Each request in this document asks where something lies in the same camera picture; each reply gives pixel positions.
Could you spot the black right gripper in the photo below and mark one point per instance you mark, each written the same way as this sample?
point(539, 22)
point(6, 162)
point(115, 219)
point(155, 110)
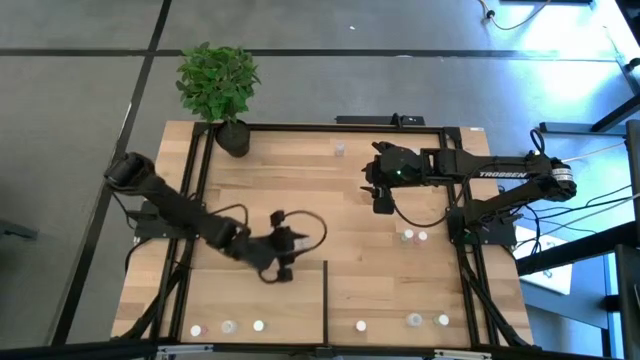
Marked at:
point(400, 167)

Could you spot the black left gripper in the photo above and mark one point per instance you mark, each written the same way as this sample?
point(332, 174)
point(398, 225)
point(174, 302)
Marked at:
point(265, 247)

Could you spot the white-capped teal medicine bottle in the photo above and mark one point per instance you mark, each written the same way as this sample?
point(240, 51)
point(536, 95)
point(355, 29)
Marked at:
point(258, 325)

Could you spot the white-capped pink medicine bottle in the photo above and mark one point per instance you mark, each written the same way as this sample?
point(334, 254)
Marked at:
point(195, 330)
point(422, 235)
point(360, 326)

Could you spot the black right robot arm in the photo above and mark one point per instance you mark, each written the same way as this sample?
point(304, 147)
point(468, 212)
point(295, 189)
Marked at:
point(480, 165)

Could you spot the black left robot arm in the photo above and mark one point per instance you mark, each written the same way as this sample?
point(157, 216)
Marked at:
point(175, 210)

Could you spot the small clear medicine bottle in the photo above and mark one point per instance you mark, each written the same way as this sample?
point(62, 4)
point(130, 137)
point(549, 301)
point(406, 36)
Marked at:
point(340, 148)

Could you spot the bluish clear medicine bottle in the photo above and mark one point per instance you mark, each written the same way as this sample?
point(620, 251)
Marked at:
point(414, 319)

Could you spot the black flat bar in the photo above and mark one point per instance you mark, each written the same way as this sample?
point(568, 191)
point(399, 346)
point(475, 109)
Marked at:
point(370, 120)

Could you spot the black divider bar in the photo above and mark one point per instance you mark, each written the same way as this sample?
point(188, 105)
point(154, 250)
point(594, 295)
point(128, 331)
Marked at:
point(326, 300)

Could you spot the black plant pot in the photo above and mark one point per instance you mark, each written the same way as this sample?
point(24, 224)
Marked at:
point(232, 140)

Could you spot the green artificial plant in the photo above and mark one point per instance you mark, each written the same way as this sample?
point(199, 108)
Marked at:
point(217, 82)

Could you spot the white paper box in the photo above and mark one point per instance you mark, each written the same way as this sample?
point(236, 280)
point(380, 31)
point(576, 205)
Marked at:
point(550, 280)

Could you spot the black desk leg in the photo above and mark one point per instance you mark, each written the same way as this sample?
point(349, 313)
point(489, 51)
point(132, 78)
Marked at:
point(580, 128)

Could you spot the black diagonal beam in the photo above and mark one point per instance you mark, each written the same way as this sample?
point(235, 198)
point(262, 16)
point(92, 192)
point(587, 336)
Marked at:
point(575, 250)

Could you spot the black floor object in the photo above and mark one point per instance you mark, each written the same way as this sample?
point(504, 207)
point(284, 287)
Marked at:
point(17, 230)

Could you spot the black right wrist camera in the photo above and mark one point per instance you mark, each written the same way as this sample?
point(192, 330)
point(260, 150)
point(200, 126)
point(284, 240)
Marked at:
point(384, 201)

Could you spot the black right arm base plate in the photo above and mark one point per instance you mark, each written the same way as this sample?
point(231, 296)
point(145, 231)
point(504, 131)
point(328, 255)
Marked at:
point(502, 237)

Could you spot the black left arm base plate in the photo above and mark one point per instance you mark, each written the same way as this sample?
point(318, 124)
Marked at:
point(150, 230)

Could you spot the silver frame bracket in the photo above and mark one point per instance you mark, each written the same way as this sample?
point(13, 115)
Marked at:
point(185, 349)
point(462, 354)

